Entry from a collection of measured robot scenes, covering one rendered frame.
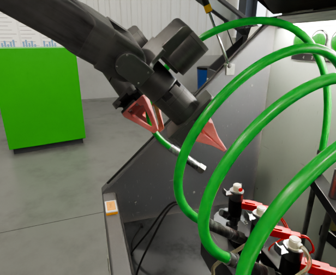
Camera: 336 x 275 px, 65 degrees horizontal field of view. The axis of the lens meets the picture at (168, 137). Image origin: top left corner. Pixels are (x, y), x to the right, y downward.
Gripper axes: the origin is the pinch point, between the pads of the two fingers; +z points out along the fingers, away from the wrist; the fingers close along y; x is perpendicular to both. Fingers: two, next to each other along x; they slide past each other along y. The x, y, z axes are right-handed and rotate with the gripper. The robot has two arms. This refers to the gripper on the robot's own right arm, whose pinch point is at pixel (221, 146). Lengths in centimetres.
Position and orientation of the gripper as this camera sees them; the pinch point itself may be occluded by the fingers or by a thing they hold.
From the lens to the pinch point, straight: 49.6
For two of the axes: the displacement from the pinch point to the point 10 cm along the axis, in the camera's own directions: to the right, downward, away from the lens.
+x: -0.2, -3.5, 9.4
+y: 7.0, -6.7, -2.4
